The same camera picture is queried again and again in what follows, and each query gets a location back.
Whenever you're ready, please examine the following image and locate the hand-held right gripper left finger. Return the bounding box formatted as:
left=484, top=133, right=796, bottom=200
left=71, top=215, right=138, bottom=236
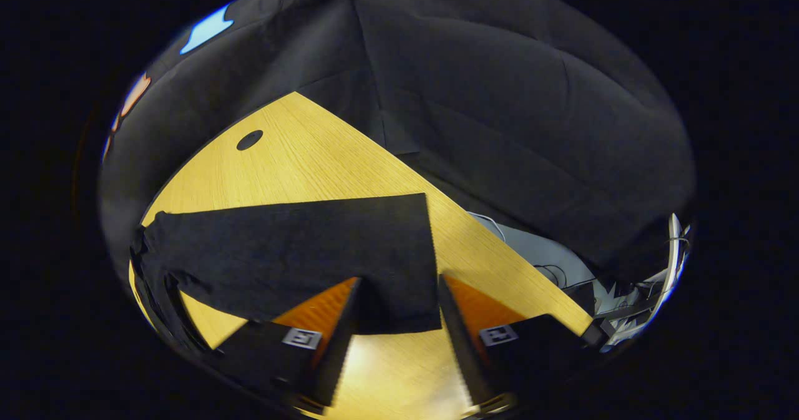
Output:
left=212, top=276, right=365, bottom=408

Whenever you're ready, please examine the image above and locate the black button shirt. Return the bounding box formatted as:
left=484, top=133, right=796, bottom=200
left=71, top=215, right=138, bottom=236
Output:
left=129, top=193, right=443, bottom=353

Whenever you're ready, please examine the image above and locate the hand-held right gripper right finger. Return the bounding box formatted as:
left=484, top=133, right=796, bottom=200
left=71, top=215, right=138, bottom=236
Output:
left=437, top=275, right=594, bottom=409

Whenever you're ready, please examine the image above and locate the black cable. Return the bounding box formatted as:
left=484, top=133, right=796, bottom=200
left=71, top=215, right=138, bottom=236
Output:
left=536, top=264, right=600, bottom=291

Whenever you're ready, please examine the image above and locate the white cable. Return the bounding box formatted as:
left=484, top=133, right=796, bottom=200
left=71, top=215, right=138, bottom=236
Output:
left=468, top=212, right=507, bottom=241

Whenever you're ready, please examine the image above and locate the black backdrop cloth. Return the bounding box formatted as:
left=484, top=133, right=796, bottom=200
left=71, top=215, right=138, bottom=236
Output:
left=99, top=0, right=697, bottom=283

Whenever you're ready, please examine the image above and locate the white curved bar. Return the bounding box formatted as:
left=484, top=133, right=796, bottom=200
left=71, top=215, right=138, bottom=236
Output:
left=667, top=213, right=691, bottom=302

